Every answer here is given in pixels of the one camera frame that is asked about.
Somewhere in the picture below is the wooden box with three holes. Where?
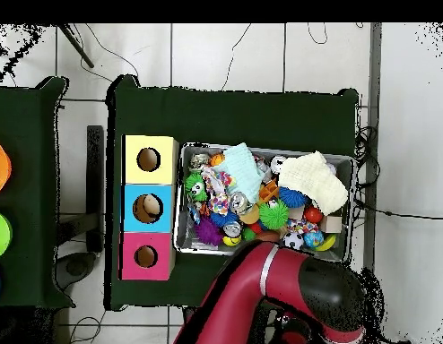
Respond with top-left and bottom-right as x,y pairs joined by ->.
117,133 -> 180,281

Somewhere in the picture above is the colourful heart print cloth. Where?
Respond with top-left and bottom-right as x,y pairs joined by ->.
200,165 -> 237,217

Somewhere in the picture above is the silver drink can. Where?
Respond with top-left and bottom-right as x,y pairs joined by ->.
229,191 -> 254,216

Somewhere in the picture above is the light blue waffle cloth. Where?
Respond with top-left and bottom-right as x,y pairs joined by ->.
212,142 -> 266,204

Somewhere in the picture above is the small green fuzzy eyed toy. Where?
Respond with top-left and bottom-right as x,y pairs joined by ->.
184,172 -> 209,203

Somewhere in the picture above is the purple spiky ball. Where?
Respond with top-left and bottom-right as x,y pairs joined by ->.
195,217 -> 224,247

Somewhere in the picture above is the large green fuzzy eyed toy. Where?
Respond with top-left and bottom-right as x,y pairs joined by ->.
258,197 -> 291,230

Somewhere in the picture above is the brown toy football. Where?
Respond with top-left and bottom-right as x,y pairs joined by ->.
254,229 -> 282,244

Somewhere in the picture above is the dark green table cloth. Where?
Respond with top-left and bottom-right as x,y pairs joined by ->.
103,73 -> 360,312

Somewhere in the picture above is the black and white soccer ball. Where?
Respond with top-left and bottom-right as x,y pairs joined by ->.
282,230 -> 306,251

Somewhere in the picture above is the cream waffle cloth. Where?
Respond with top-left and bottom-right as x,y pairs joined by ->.
277,150 -> 350,217

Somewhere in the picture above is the blue globe print ball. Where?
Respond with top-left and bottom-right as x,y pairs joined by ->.
303,229 -> 326,249

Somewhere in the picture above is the black flat panel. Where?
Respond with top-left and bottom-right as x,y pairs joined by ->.
85,124 -> 105,254

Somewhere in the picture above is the grey oval floor object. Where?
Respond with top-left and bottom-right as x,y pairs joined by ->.
54,251 -> 98,292

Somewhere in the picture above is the green covered side table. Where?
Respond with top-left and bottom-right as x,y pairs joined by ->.
0,75 -> 76,310

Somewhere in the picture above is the long black tripod leg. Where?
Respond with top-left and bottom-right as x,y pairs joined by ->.
56,23 -> 96,69

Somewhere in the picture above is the silver wire mesh bin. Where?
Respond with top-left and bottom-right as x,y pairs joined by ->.
172,142 -> 355,263

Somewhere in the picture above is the black floor cable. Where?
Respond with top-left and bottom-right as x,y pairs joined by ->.
353,198 -> 443,220

